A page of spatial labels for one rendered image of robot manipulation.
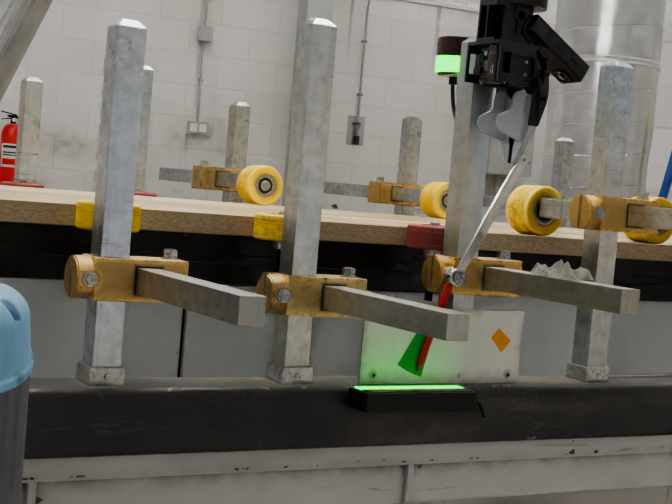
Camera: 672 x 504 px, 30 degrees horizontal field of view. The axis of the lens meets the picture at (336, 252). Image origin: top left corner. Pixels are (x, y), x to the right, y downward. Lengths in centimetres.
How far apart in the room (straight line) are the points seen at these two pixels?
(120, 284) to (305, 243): 25
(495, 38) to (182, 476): 68
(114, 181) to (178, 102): 759
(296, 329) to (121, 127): 34
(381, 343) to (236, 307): 44
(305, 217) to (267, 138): 769
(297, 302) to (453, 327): 27
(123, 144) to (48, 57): 738
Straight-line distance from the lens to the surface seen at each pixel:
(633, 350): 223
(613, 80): 186
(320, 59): 157
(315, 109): 156
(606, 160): 185
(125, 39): 146
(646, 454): 201
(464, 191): 169
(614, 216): 185
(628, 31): 564
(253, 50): 923
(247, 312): 123
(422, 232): 180
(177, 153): 903
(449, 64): 173
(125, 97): 146
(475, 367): 172
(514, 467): 184
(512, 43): 162
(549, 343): 210
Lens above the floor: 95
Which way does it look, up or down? 3 degrees down
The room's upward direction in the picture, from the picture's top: 5 degrees clockwise
